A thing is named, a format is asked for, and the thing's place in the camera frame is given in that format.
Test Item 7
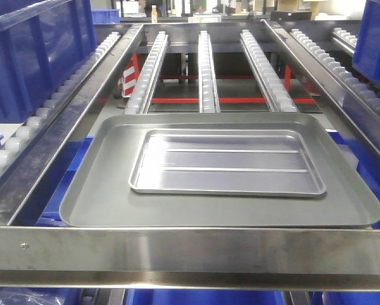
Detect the small silver metal tray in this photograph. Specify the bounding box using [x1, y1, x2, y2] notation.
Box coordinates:
[129, 128, 327, 198]

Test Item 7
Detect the large grey serving tray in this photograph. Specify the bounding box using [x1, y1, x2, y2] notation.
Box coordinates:
[60, 112, 380, 227]

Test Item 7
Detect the white roller track middle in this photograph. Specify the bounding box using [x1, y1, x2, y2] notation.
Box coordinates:
[198, 30, 221, 113]

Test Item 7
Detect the white roller track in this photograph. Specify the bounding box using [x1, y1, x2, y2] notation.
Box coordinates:
[240, 29, 298, 112]
[124, 31, 168, 114]
[198, 30, 221, 113]

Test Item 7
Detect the white roller track left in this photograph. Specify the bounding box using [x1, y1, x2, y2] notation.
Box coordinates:
[124, 31, 168, 114]

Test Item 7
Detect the white roller track right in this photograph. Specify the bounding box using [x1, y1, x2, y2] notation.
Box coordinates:
[240, 29, 298, 112]

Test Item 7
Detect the blue bin upper left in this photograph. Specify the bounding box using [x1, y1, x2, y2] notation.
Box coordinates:
[0, 1, 96, 123]

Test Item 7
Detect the far right roller track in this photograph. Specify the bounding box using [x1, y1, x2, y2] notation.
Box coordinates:
[290, 29, 380, 117]

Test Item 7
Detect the far left roller track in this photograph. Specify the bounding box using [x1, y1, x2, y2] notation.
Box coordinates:
[0, 31, 121, 176]

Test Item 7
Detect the blue bin upper right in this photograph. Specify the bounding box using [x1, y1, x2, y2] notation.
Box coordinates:
[353, 1, 380, 87]

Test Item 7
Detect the right steel divider rail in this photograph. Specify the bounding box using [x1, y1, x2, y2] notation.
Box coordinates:
[261, 20, 380, 160]

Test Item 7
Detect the steel divider rail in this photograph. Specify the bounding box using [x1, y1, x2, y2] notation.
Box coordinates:
[261, 20, 380, 160]
[0, 24, 144, 226]

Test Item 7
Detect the steel front rack rail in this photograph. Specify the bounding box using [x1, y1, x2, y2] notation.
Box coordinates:
[0, 226, 380, 291]

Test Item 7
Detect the left steel divider rail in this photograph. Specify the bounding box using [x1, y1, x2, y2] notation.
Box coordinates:
[0, 24, 144, 226]

